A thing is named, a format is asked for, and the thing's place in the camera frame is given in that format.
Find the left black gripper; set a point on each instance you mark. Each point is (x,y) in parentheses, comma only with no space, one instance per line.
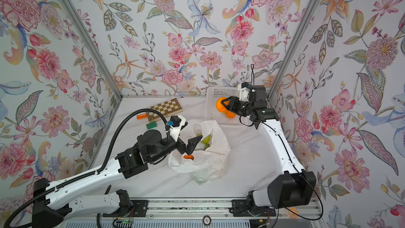
(189,150)

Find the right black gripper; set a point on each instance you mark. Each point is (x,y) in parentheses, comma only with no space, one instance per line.
(233,105)

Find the orange mandarin fruit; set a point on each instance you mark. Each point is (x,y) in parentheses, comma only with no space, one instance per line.
(219,106)
(191,157)

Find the white translucent plastic bag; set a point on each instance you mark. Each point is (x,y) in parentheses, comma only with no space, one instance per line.
(208,165)

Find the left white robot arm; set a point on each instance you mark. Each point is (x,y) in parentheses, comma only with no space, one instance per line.
(70,198)

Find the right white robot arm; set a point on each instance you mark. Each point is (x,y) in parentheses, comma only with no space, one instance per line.
(291,186)

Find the green pear fruit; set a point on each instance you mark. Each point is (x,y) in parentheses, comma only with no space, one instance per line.
(206,142)

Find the white perforated plastic basket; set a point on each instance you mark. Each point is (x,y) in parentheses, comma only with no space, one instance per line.
(214,110)

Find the wooden folding chessboard box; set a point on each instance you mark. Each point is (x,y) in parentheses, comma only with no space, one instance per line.
(166,108)

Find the green toy building brick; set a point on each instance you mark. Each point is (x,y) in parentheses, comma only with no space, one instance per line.
(151,125)

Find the orange toy building brick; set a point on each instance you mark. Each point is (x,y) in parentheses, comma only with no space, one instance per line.
(141,116)

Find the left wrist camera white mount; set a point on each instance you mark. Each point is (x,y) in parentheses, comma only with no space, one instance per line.
(175,125)

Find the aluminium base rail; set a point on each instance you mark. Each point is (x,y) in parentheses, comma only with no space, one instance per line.
(201,213)

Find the aluminium back bottom rail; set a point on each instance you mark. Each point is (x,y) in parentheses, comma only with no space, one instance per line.
(164,96)

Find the aluminium corner post right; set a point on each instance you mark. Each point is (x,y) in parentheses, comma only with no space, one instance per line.
(296,40)

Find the aluminium corner post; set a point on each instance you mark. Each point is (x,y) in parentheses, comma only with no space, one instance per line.
(90,45)
(296,40)

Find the aluminium corner post left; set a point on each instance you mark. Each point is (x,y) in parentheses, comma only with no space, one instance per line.
(90,45)

